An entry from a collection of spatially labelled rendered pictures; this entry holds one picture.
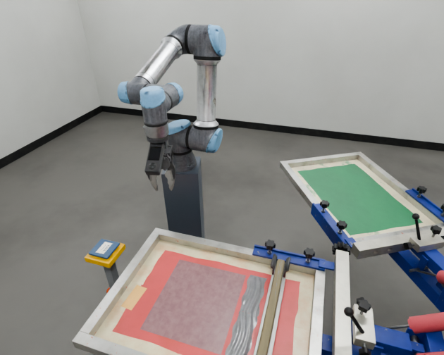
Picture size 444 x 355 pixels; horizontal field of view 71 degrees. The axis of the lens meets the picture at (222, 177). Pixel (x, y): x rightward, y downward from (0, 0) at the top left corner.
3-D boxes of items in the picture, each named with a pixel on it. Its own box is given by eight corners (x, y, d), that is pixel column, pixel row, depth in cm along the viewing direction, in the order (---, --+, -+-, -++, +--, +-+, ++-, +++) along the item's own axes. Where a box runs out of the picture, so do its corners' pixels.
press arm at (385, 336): (348, 344, 101) (352, 334, 98) (348, 327, 106) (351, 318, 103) (407, 360, 97) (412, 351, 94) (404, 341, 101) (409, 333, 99)
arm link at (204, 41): (195, 145, 156) (195, 24, 133) (223, 149, 152) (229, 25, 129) (185, 153, 145) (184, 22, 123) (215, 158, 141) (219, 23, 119)
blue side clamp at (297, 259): (251, 263, 137) (251, 252, 133) (254, 255, 141) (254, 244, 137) (322, 279, 129) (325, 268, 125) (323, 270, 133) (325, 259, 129)
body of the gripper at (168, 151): (174, 159, 113) (171, 128, 107) (170, 172, 106) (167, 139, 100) (153, 159, 113) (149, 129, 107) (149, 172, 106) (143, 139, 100)
